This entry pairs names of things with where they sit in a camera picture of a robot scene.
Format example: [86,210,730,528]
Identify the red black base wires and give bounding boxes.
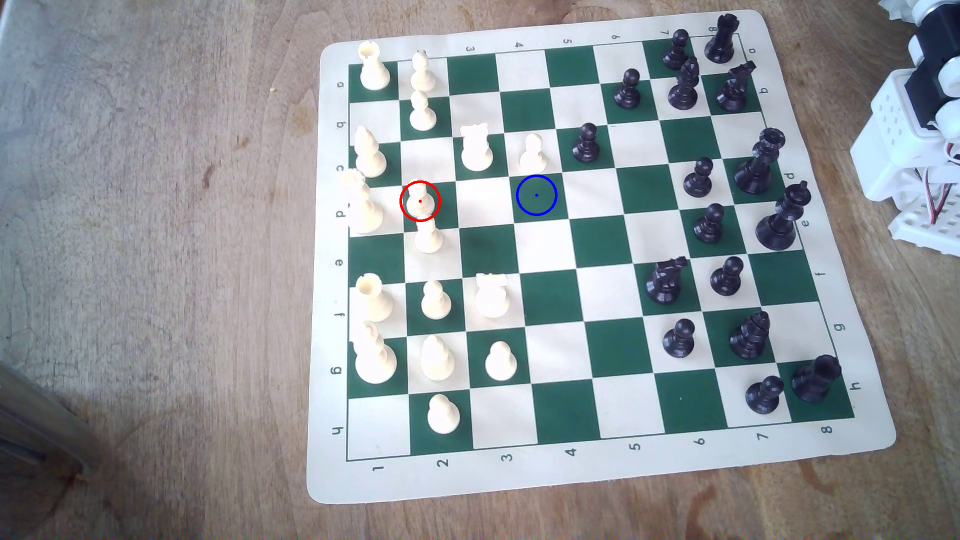
[921,146,960,226]

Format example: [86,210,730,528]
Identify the black rook chess piece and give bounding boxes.
[791,354,843,404]
[703,13,740,65]

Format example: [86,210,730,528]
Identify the white pawn chess piece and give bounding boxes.
[408,90,438,132]
[405,183,438,222]
[414,219,444,255]
[519,132,548,174]
[484,341,519,383]
[420,279,453,321]
[410,50,438,93]
[426,393,461,435]

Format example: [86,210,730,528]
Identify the black knight chess piece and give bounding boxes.
[714,60,757,114]
[645,256,690,305]

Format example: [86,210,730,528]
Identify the white queen left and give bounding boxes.
[342,168,385,235]

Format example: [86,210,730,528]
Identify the white bishop chess piece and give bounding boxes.
[353,125,388,179]
[420,334,456,382]

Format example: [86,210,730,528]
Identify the black king chess piece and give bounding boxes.
[755,180,812,252]

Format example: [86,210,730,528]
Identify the green and white chess mat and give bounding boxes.
[306,9,897,505]

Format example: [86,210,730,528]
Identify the black queen chess piece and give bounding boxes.
[733,127,787,195]

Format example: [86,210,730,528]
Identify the grey metal object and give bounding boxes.
[0,362,102,481]

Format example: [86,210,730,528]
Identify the white knight chess piece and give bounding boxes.
[475,273,511,320]

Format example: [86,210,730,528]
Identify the white rook chess piece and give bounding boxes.
[357,40,392,92]
[459,123,495,173]
[354,273,394,324]

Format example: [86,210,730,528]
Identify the black bishop chess piece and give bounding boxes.
[729,310,771,360]
[666,56,701,111]

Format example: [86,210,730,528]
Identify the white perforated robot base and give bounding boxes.
[849,71,960,258]

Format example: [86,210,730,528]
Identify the black pawn chess piece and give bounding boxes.
[572,123,601,164]
[683,156,714,199]
[709,255,745,297]
[693,202,726,245]
[613,68,643,110]
[662,28,692,71]
[662,318,696,359]
[745,375,785,416]

